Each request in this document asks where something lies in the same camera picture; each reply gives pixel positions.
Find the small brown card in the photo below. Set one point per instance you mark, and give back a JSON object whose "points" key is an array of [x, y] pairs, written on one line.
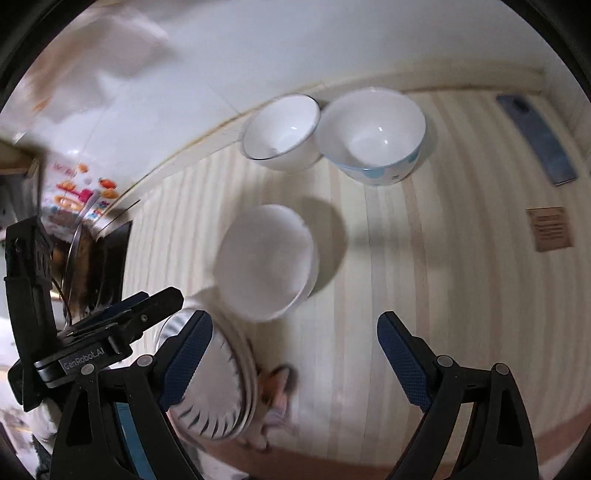
{"points": [[550, 228]]}

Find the floral white plate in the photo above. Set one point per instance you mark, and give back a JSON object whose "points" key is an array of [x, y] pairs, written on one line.
{"points": [[242, 353]]}

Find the white bowl blue pattern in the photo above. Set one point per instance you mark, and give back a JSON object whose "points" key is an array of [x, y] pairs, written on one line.
{"points": [[373, 135]]}

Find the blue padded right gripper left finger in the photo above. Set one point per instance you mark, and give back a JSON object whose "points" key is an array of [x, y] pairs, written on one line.
{"points": [[154, 383]]}

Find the blue smartphone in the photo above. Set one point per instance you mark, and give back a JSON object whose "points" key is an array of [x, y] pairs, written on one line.
{"points": [[550, 153]]}

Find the plain white bowl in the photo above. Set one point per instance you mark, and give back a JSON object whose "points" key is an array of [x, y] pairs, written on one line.
{"points": [[267, 263]]}

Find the black striped white plate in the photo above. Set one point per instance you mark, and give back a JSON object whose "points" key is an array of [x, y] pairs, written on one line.
{"points": [[210, 405]]}

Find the black frying pan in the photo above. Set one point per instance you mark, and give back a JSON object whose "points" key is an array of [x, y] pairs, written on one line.
{"points": [[94, 271]]}

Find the colourful wall stickers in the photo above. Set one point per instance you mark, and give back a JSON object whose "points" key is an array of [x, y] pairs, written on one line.
{"points": [[74, 192]]}

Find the striped tablecloth with cat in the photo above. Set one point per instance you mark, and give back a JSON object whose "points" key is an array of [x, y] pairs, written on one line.
{"points": [[449, 249]]}

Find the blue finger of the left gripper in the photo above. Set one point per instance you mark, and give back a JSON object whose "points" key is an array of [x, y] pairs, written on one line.
{"points": [[106, 315]]}

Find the plastic bag with orange food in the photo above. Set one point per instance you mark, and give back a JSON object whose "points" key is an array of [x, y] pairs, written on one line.
{"points": [[110, 39]]}

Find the white bowl dark rim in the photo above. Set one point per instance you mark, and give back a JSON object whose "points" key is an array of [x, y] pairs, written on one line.
{"points": [[280, 135]]}

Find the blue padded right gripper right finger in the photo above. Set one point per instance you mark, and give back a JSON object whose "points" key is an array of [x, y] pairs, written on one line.
{"points": [[432, 383]]}

